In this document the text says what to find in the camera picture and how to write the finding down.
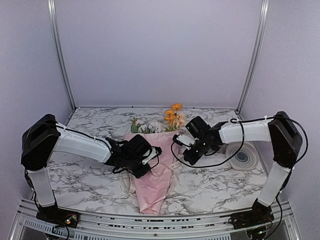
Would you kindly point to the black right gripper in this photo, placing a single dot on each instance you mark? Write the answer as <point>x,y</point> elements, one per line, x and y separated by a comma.
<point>192,159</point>

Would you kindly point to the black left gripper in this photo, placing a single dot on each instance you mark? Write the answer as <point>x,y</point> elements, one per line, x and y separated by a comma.
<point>139,173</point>

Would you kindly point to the cream ribbon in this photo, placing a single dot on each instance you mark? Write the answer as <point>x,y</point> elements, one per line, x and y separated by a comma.
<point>161,177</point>

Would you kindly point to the white flower bunch green leaves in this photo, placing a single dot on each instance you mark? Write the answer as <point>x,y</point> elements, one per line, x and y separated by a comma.
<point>139,126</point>

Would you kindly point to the peach flower long green stem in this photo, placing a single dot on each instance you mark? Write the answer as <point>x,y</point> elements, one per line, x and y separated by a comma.
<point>180,120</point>

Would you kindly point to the pink wrapping paper sheet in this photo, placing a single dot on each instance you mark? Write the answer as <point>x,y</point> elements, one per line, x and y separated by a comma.
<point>150,203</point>

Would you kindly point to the orange flower stem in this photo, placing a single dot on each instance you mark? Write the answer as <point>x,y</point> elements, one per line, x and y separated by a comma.
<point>170,116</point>

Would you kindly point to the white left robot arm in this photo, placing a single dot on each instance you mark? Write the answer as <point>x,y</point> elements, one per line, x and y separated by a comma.
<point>47,139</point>

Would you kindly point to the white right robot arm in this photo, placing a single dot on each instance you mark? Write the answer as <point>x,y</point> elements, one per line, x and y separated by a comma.
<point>278,139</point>

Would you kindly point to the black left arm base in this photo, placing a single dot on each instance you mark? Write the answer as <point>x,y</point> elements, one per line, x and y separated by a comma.
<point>55,215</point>

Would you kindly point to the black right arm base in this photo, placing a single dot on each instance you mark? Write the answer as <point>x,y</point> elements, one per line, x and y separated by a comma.
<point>259,214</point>

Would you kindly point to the grey swirl ceramic plate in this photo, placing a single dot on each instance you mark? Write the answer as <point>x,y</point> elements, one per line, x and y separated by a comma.
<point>246,159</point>

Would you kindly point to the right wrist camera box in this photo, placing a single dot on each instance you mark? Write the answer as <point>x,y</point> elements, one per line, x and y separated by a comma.
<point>197,127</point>

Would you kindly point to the aluminium front rail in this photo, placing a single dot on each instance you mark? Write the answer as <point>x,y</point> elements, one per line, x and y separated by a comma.
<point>102,226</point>

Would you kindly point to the aluminium frame right post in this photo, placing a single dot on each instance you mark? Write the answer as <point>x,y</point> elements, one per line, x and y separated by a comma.
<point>261,29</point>

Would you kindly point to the aluminium frame post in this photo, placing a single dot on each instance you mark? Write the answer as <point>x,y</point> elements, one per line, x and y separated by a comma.
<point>261,29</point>
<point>59,52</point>

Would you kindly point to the aluminium frame left post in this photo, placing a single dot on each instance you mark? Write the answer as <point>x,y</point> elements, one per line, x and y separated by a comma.
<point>59,52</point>

